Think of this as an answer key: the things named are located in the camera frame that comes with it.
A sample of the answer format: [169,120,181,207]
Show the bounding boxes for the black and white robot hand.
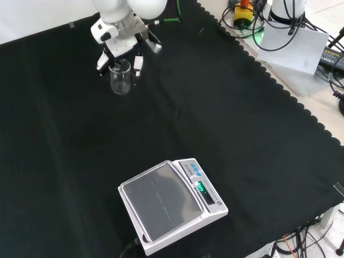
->
[90,11,163,78]

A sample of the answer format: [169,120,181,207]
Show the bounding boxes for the clear glass beaker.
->
[108,59,132,95]

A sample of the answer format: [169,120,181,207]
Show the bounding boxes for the white electronic balance steel pan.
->
[117,157,229,256]

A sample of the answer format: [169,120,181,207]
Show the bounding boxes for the black bench cloth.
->
[0,0,344,258]

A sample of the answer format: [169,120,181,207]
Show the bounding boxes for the yellow stop button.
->
[233,0,254,30]

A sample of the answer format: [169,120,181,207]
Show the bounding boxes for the pale board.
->
[256,20,331,75]

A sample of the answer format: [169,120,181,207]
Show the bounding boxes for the black power adapter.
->
[317,46,344,76]

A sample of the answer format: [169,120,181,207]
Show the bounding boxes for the green cable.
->
[155,0,182,25]

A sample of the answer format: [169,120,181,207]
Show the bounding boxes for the black balance power cable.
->
[119,236,141,258]

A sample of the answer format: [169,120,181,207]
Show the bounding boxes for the orange floor cable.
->
[283,234,294,255]

